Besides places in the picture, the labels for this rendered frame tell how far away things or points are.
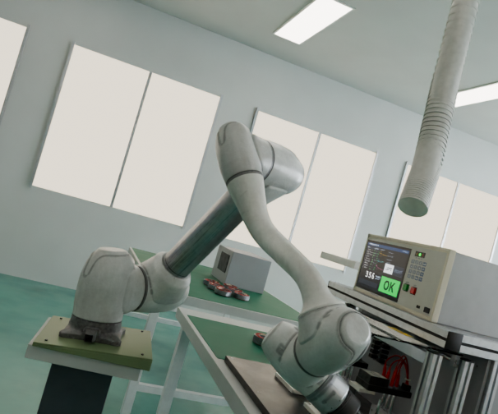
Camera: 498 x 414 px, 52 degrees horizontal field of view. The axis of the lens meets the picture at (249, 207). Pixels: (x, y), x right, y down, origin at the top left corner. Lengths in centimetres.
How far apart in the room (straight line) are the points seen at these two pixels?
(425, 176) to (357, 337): 201
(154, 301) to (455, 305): 91
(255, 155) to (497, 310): 82
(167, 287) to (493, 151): 685
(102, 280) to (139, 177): 445
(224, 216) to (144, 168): 451
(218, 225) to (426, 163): 168
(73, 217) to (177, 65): 209
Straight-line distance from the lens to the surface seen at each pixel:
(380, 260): 176
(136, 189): 601
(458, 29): 340
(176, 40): 628
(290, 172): 146
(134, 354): 158
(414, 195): 284
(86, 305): 163
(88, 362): 158
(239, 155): 132
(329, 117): 671
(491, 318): 163
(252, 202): 128
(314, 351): 104
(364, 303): 173
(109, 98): 606
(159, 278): 169
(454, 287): 153
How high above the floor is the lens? 123
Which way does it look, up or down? 2 degrees up
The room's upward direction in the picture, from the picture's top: 16 degrees clockwise
